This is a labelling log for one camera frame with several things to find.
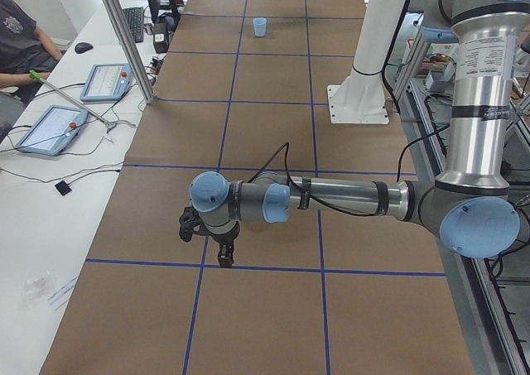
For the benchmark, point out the blue teach pendant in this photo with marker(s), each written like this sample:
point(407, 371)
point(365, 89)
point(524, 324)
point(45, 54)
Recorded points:
point(106, 83)
point(53, 131)

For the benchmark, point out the near blue teach pendant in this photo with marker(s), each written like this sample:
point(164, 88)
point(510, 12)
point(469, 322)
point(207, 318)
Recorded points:
point(53, 131)

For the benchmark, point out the green handled reacher stick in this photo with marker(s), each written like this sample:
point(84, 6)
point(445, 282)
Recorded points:
point(110, 125)

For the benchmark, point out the clear plastic bag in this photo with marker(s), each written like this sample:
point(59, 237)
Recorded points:
point(38, 288)

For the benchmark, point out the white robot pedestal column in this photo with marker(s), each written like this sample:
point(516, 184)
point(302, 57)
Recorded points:
point(360, 99)

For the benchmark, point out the aluminium frame post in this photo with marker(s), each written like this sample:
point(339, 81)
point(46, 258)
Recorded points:
point(120, 26)

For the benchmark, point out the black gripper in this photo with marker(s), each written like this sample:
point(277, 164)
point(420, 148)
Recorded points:
point(224, 237)

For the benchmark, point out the small black square device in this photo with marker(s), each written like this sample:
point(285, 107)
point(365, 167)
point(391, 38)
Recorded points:
point(63, 188)

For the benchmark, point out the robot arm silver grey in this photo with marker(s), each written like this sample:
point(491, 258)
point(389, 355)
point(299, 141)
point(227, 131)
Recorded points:
point(466, 206)

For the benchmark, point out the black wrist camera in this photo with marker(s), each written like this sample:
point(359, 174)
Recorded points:
point(191, 224)

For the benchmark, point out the far blue teach pendant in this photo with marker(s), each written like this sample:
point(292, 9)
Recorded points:
point(106, 83)

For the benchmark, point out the black computer mouse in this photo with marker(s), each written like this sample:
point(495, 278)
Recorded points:
point(83, 47)

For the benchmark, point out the black box with label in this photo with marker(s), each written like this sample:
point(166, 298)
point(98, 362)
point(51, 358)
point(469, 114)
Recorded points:
point(160, 37)

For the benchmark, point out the seated person dark shirt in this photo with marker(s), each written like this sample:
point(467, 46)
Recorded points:
point(24, 47)

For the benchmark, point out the black keyboard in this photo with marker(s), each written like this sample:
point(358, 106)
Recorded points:
point(135, 20)

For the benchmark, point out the light blue plastic cup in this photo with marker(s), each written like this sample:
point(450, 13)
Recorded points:
point(260, 26)

